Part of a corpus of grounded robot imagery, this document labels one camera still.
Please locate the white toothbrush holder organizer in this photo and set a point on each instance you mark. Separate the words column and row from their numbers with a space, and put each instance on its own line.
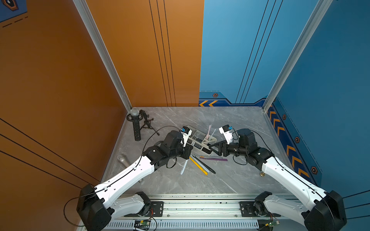
column 200, row 140

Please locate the left green circuit board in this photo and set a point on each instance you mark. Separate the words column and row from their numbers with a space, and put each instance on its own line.
column 142, row 225

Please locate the grey white toothbrush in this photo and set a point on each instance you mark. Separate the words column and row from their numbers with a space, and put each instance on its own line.
column 200, row 164

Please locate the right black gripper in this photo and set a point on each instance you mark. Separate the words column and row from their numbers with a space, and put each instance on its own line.
column 222, row 147

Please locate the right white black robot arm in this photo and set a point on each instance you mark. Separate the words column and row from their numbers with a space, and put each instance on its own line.
column 265, row 161

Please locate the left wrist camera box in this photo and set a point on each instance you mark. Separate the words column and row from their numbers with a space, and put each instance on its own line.
column 186, row 133

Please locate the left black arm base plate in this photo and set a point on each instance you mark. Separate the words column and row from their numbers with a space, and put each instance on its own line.
column 155, row 209

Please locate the black toothbrush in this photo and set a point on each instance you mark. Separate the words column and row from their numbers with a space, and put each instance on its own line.
column 209, row 168

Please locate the pale blue toothbrush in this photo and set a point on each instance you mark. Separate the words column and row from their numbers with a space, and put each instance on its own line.
column 184, row 167

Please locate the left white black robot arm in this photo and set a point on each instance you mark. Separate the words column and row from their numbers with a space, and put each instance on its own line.
column 97, row 205

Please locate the left aluminium corner post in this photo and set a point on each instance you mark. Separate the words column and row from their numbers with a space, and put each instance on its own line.
column 92, row 28

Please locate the black perforated post with ball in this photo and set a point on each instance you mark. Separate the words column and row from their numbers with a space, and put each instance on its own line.
column 134, row 116

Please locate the small black tripod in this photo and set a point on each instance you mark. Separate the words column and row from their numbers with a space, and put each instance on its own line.
column 147, row 122

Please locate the pink toothbrush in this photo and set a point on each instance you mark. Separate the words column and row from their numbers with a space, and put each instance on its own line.
column 208, row 133

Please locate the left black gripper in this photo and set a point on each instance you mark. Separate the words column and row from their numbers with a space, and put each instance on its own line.
column 187, row 148

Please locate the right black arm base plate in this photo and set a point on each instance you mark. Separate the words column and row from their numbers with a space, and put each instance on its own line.
column 247, row 208

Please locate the purple toothbrush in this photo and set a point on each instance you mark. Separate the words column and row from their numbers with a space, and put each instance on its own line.
column 214, row 159

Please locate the yellow toothbrush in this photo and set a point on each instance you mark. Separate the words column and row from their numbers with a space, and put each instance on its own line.
column 198, row 166

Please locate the green circuit board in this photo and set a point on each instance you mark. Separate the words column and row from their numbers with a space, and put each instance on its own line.
column 269, row 226
column 142, row 225

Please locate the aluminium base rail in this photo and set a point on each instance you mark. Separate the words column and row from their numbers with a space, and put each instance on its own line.
column 202, row 209

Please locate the aluminium corner post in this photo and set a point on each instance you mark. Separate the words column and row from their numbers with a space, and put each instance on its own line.
column 92, row 28
column 309, row 29

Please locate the right green circuit board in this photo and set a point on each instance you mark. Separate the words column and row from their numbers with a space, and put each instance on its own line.
column 269, row 226

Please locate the right aluminium corner post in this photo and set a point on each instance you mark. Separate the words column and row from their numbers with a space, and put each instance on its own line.
column 309, row 29

